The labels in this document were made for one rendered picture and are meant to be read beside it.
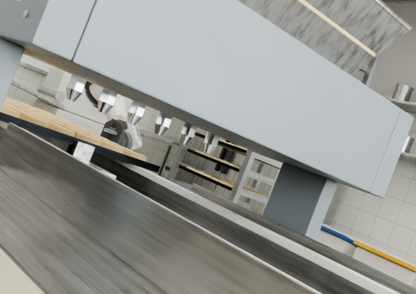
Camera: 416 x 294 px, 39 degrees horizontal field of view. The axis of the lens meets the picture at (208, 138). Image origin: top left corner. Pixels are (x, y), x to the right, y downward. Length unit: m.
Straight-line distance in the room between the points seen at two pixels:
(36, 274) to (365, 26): 0.72
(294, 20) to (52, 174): 0.44
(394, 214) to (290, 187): 4.13
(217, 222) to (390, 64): 4.90
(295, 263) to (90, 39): 0.47
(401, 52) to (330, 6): 4.87
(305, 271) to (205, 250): 0.37
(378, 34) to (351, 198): 4.57
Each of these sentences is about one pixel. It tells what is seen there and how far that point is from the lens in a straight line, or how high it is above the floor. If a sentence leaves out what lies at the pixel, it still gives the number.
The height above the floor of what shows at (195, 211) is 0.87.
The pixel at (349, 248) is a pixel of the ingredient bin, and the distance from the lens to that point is 4.81.
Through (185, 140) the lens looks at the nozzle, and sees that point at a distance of 1.09.
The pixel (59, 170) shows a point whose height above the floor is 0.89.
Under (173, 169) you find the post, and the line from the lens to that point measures 2.93.
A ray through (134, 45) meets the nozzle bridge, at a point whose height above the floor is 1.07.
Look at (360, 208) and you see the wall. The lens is 5.51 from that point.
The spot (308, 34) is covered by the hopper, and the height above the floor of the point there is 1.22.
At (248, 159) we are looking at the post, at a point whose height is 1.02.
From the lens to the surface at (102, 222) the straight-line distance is 0.70.
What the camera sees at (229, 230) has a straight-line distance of 1.02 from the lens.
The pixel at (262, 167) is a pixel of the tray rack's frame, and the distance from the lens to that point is 3.36.
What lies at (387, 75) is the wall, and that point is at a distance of 5.82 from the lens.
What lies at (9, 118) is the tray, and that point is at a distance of 1.13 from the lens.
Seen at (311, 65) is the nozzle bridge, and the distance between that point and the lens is 0.89.
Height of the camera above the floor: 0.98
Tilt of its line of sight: 1 degrees up
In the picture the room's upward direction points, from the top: 21 degrees clockwise
